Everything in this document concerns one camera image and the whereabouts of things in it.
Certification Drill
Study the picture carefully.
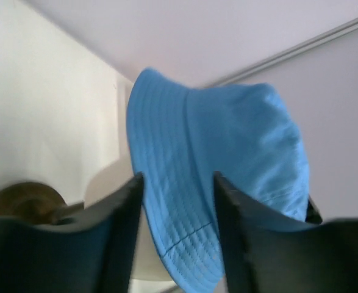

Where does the dark wooden round stand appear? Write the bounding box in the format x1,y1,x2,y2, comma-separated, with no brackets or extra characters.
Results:
0,182,84,225

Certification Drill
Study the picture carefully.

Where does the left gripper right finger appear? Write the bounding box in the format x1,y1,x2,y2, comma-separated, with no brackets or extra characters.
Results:
213,172,358,292

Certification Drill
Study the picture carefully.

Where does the right aluminium frame post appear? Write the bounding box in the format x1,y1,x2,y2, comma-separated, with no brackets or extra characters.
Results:
204,18,358,88

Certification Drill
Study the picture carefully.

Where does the light blue bucket hat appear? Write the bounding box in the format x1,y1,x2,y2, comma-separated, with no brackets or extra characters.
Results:
126,68,309,292

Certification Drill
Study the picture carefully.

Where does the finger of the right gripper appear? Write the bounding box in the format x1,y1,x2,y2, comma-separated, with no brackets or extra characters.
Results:
305,197,323,225

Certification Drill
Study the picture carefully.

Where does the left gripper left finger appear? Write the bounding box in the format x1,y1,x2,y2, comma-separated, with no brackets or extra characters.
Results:
0,173,144,292

